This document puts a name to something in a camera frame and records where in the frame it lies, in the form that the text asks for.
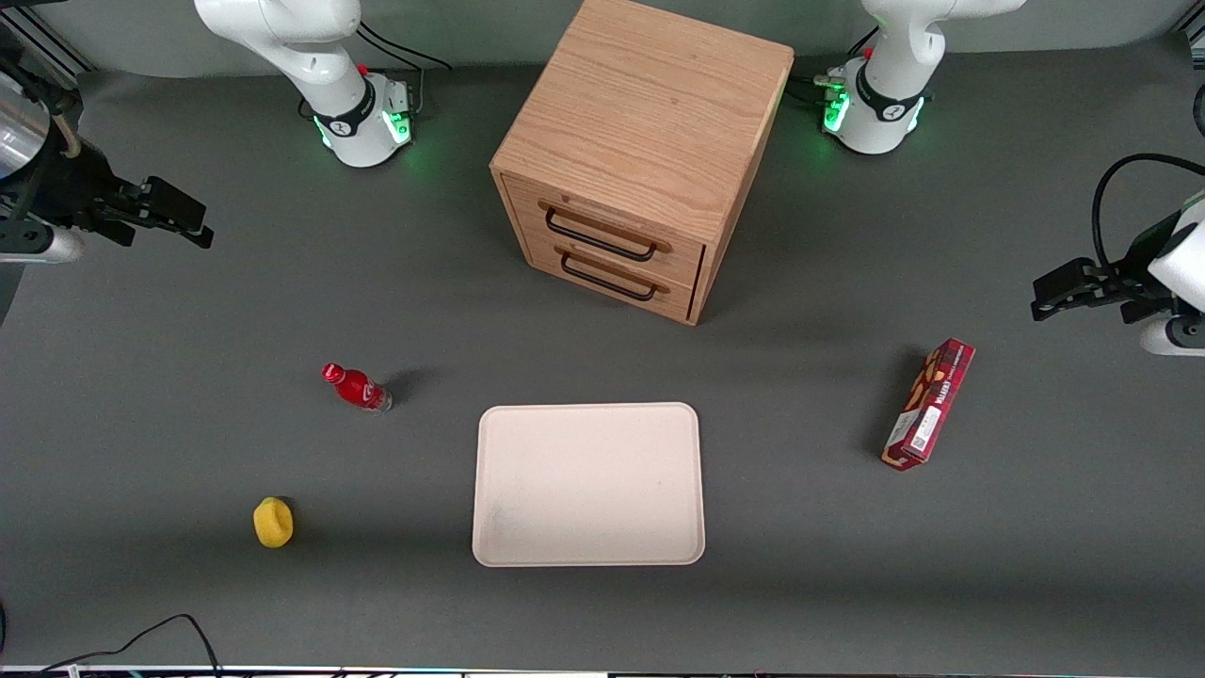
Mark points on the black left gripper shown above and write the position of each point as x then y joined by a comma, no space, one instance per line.
1127,280

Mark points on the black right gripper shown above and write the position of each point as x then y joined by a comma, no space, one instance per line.
77,194

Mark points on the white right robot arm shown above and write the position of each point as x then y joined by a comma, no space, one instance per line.
311,56

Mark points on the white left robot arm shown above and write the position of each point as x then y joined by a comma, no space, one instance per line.
894,89

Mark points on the wooden drawer front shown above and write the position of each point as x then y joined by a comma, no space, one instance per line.
680,299
523,202

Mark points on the wooden drawer cabinet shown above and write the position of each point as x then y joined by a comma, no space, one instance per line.
650,113

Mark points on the red cookie box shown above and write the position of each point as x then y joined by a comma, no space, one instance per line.
928,405

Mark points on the red plastic bottle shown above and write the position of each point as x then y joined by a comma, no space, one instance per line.
358,386

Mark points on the yellow lemon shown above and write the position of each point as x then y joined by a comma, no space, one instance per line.
273,523

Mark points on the cream rectangular tray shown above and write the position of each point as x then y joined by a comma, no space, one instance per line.
588,485

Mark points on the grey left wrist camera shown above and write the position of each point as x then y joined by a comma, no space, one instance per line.
1172,336

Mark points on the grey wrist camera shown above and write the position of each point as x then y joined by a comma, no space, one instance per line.
1172,336
42,247

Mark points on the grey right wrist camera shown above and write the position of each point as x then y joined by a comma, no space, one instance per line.
42,247

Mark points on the aluminium frame profile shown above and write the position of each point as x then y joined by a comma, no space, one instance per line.
1194,42
47,45

